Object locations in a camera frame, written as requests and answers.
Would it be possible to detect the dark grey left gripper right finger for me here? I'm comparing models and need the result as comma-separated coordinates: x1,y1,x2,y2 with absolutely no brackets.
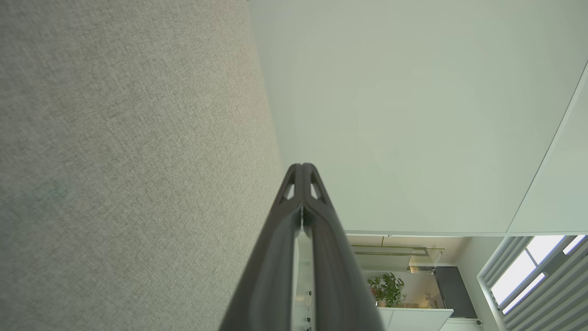
303,163,384,331

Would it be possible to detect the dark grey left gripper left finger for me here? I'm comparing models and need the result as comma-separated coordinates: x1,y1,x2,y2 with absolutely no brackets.
219,163,303,331

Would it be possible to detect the green potted plant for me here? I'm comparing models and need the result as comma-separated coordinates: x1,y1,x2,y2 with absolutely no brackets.
367,272,407,308

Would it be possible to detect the white counter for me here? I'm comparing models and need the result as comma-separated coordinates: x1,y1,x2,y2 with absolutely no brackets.
377,307,455,331

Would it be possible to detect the window with grey blinds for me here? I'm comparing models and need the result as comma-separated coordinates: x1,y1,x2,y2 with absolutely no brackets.
477,235,588,331

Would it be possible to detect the dark grey wall panel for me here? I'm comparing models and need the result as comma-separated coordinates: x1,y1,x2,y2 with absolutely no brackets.
434,266,478,319

